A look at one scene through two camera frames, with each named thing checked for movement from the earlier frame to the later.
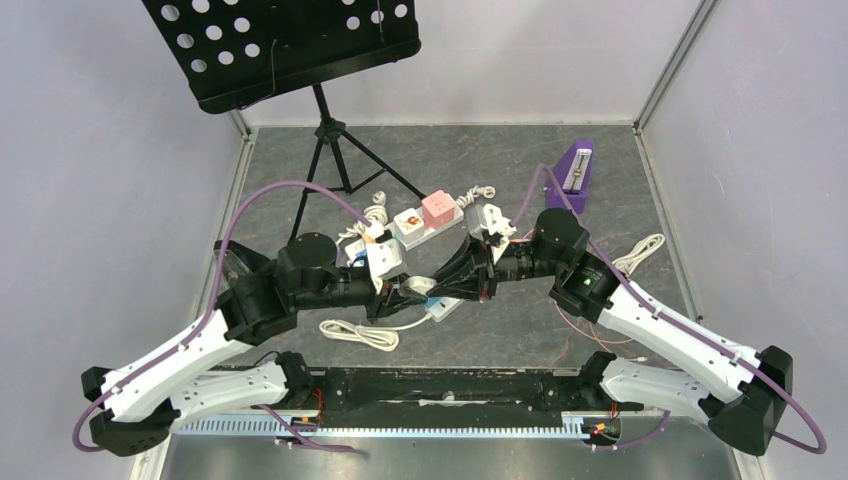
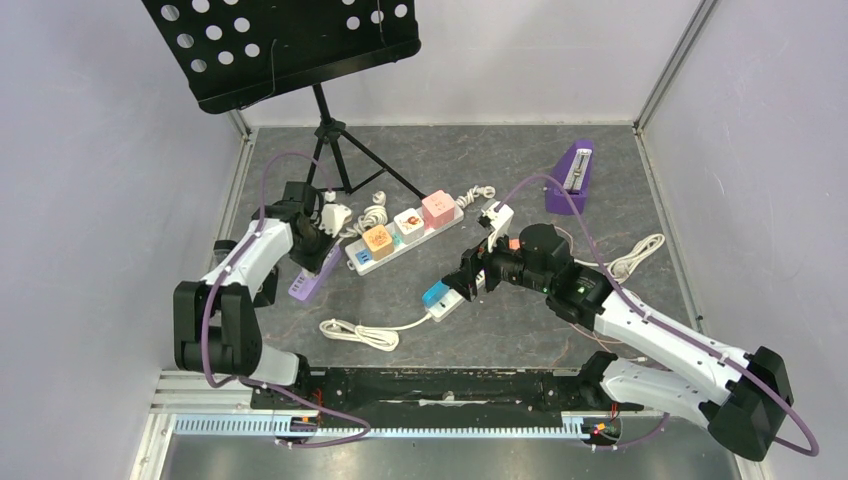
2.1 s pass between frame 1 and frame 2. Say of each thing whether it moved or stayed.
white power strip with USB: stayed
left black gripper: moved
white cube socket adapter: stayed
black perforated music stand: stayed
